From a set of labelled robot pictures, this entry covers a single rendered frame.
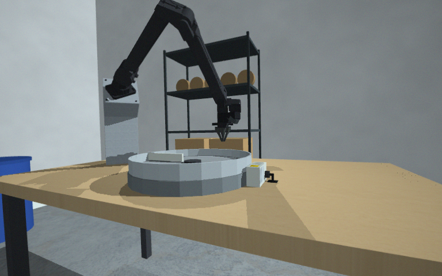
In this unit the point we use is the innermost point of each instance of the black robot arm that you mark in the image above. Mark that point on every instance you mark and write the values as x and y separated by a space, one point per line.
169 11

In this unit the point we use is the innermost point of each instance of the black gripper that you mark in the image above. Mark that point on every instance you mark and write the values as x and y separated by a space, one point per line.
223 127

